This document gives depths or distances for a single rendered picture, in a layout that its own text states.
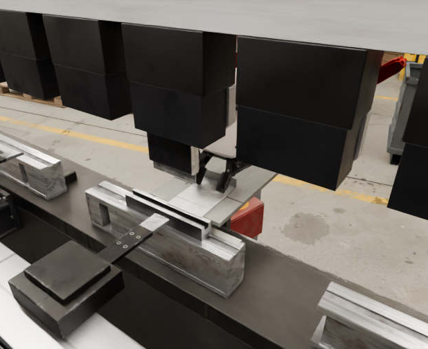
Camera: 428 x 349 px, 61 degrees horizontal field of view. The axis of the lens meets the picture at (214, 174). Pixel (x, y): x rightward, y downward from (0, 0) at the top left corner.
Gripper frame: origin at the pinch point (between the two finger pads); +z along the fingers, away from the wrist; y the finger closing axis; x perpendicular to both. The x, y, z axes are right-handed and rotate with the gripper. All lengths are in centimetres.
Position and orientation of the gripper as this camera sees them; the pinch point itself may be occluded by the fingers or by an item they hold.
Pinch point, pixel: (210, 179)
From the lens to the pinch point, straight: 75.4
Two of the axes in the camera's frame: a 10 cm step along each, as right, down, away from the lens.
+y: 8.3, 2.8, -4.9
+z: -3.6, 9.3, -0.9
